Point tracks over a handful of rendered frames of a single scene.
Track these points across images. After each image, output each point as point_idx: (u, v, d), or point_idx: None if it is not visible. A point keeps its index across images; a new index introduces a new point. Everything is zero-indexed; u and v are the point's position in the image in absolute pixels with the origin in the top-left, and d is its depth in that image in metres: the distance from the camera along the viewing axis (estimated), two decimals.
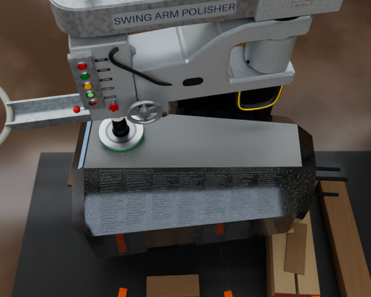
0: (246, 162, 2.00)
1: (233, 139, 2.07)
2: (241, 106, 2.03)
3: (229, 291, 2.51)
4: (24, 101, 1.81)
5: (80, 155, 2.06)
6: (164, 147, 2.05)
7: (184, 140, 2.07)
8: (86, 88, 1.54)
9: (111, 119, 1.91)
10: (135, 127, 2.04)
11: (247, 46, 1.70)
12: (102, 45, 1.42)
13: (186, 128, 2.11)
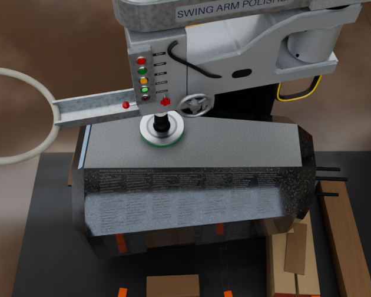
0: (246, 162, 2.00)
1: (233, 139, 2.07)
2: (279, 98, 2.06)
3: (229, 291, 2.51)
4: (70, 99, 1.82)
5: (80, 155, 2.06)
6: (164, 147, 2.05)
7: (184, 140, 2.07)
8: (142, 82, 1.55)
9: (155, 114, 1.93)
10: None
11: (296, 40, 1.71)
12: (162, 39, 1.43)
13: (186, 128, 2.11)
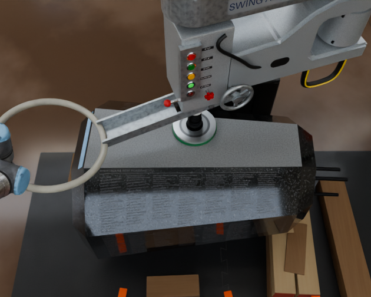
0: (246, 162, 2.00)
1: (233, 139, 2.07)
2: (306, 84, 2.10)
3: (229, 291, 2.51)
4: (112, 116, 1.90)
5: (80, 155, 2.06)
6: (164, 147, 2.05)
7: None
8: (189, 78, 1.56)
9: None
10: None
11: (331, 28, 1.75)
12: (212, 33, 1.45)
13: None
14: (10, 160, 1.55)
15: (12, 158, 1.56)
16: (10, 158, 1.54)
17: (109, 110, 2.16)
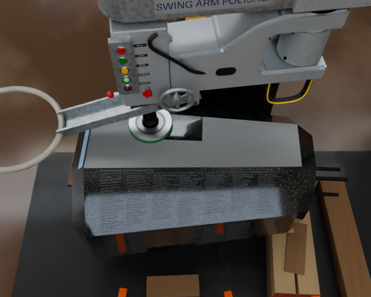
0: (246, 162, 2.00)
1: (233, 139, 2.07)
2: (269, 99, 2.05)
3: (229, 291, 2.51)
4: (70, 108, 2.01)
5: (80, 155, 2.06)
6: (164, 147, 2.05)
7: (184, 140, 2.07)
8: (123, 72, 1.58)
9: None
10: (136, 118, 2.11)
11: (284, 43, 1.71)
12: (142, 30, 1.46)
13: (186, 128, 2.11)
14: None
15: None
16: None
17: None
